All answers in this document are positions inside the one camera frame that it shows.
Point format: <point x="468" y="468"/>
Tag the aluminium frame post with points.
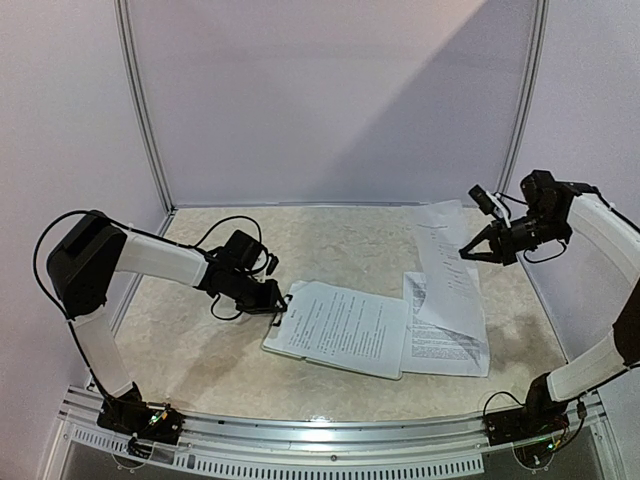
<point x="526" y="93"/>
<point x="141" y="108"/>

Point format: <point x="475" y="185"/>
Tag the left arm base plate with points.
<point x="138" y="419"/>

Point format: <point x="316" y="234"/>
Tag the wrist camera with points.
<point x="490" y="205"/>
<point x="248" y="255"/>

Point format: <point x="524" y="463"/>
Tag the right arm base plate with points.
<point x="519" y="424"/>

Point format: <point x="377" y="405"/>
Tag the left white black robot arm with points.
<point x="82" y="265"/>

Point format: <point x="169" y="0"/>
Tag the right aluminium frame post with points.
<point x="526" y="93"/>

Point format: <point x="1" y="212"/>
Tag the remaining printed paper stack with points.
<point x="433" y="349"/>

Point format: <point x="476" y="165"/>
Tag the printed paper sheet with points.
<point x="453" y="299"/>
<point x="340" y="325"/>

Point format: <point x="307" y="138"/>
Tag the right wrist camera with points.
<point x="490" y="205"/>

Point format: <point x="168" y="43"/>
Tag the green translucent plastic folder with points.
<point x="270" y="345"/>

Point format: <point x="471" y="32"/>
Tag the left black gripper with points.
<point x="269" y="303"/>

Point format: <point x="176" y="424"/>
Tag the left aluminium frame post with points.
<point x="141" y="108"/>

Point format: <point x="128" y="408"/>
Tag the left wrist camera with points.
<point x="248" y="255"/>

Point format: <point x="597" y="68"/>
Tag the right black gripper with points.
<point x="498" y="240"/>

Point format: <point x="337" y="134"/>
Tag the aluminium front rail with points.
<point x="223" y="447"/>

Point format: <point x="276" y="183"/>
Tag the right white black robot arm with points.
<point x="596" y="290"/>

